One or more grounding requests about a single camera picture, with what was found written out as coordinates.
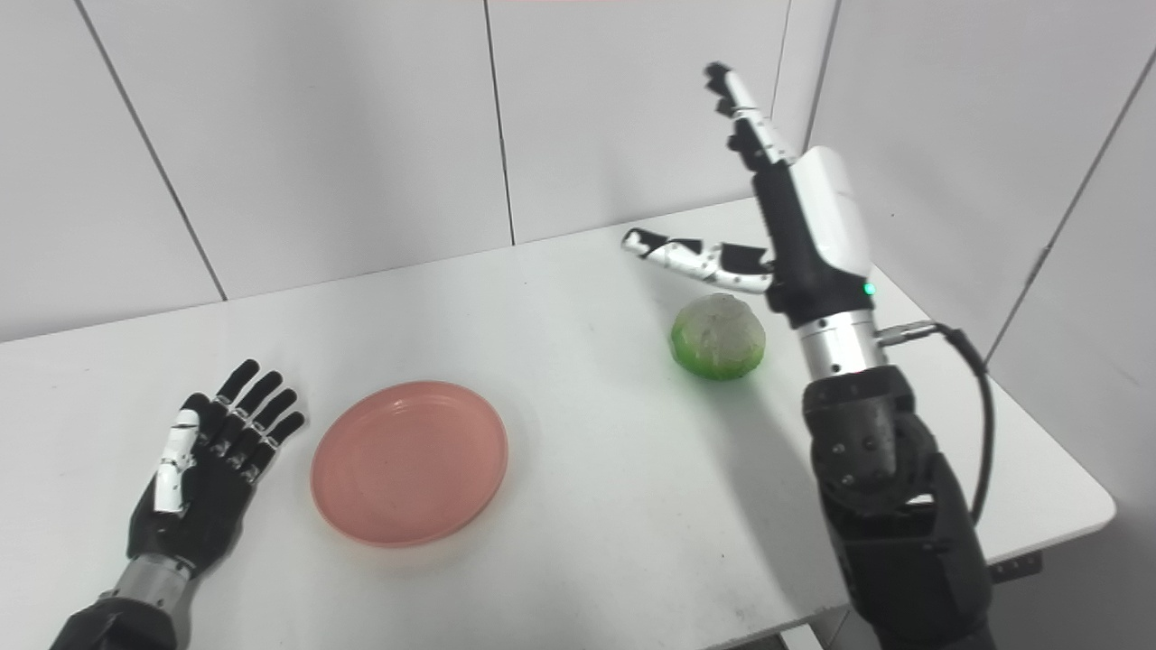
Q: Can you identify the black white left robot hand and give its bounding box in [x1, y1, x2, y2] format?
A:
[126, 359, 307, 580]

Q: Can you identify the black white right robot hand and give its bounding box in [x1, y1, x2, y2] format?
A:
[620, 61, 878, 330]

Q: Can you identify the green white cabbage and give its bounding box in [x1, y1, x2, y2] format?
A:
[670, 292, 769, 382]

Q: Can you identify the pink round plate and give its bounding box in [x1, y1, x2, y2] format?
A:
[310, 380, 510, 550]

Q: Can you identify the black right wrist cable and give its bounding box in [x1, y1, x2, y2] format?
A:
[873, 320, 997, 530]

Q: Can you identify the black table frame bracket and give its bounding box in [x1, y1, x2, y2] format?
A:
[988, 550, 1045, 584]

